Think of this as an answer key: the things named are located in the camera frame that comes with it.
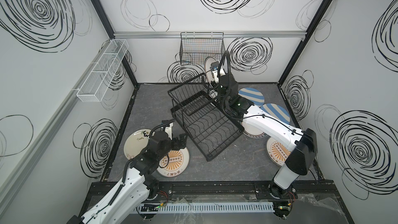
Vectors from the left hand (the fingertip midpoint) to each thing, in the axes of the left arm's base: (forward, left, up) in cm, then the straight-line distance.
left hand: (180, 134), depth 78 cm
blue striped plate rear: (+40, -49, -13) cm, 65 cm away
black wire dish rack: (+8, -9, +10) cm, 16 cm away
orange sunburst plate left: (-10, +3, -14) cm, 18 cm away
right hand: (+21, -22, +26) cm, 40 cm away
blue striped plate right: (+26, -63, -13) cm, 69 cm away
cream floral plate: (+2, +28, -14) cm, 31 cm away
